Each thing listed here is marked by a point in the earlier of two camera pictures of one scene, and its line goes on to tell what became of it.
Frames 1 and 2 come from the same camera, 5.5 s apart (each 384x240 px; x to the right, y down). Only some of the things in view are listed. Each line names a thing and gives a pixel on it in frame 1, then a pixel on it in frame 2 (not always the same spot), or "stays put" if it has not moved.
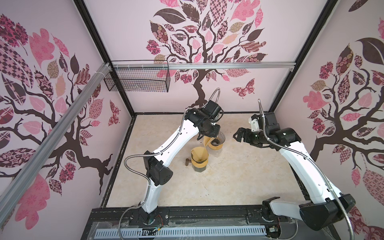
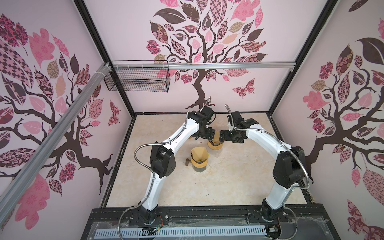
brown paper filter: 207,140 to 216,140
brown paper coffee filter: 199,153 stays put
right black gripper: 246,133 to 225,137
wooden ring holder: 215,147 stays put
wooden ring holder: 200,165 stays put
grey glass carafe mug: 197,169 stays put
